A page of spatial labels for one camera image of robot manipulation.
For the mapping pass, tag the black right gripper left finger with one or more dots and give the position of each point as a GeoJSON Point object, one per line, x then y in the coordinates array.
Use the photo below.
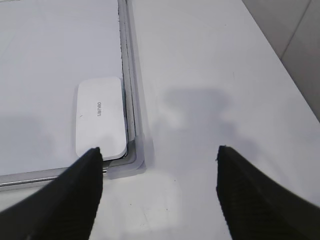
{"type": "Point", "coordinates": [64, 209]}

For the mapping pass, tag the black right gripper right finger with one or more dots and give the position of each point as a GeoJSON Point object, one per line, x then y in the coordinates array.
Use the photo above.
{"type": "Point", "coordinates": [255, 207]}

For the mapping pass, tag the white whiteboard eraser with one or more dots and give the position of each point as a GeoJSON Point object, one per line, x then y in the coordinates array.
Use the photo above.
{"type": "Point", "coordinates": [100, 117]}

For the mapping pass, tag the whiteboard with aluminium frame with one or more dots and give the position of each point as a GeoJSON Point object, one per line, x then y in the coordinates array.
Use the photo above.
{"type": "Point", "coordinates": [50, 50]}

